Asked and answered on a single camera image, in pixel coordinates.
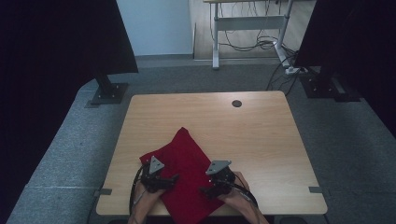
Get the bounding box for person's left hand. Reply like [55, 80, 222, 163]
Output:
[134, 181, 166, 208]

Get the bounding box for red shirt with white print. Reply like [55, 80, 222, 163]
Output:
[138, 126, 226, 224]

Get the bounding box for white power strip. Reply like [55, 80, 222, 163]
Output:
[284, 65, 309, 77]

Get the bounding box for black floor cables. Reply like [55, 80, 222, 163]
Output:
[265, 54, 302, 96]

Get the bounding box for black curtain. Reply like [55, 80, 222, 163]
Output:
[293, 0, 396, 140]
[0, 0, 140, 218]

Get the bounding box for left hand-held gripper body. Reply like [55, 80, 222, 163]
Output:
[139, 155, 166, 194]

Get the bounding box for dark metal stand base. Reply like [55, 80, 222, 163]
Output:
[299, 66, 362, 104]
[90, 72, 130, 105]

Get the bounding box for cable bundle under white desk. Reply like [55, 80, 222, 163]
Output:
[218, 1, 297, 53]

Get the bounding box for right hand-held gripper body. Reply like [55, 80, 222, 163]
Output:
[205, 160, 237, 194]

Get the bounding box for right hand-held gripper black cable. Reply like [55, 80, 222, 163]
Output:
[232, 179, 260, 208]

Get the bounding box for person's right hand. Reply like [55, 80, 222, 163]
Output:
[217, 171, 251, 204]

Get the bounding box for white desk frame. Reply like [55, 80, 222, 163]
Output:
[202, 0, 295, 70]

